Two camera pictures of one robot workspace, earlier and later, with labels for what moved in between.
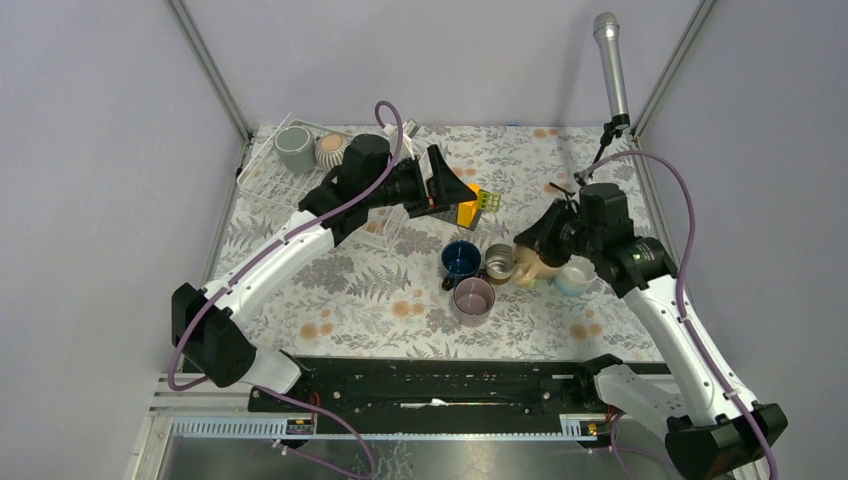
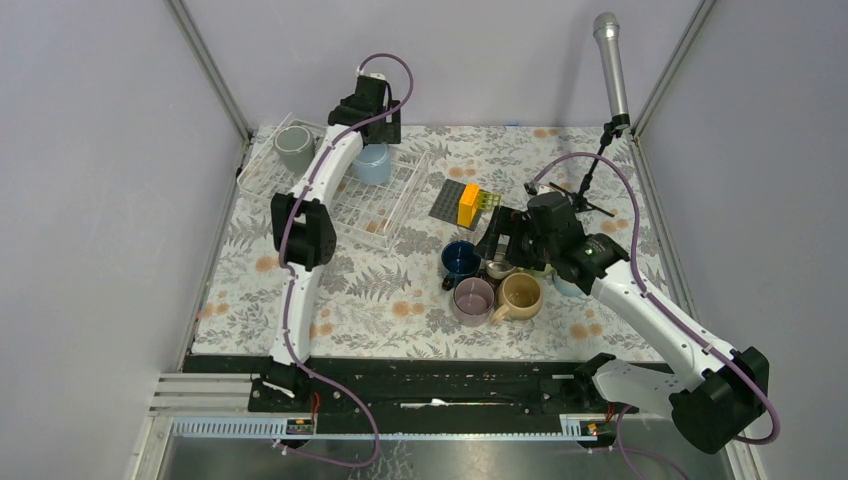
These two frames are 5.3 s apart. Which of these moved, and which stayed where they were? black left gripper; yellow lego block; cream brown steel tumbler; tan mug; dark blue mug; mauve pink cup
Moved: black left gripper; tan mug
Stayed: cream brown steel tumbler; yellow lego block; mauve pink cup; dark blue mug
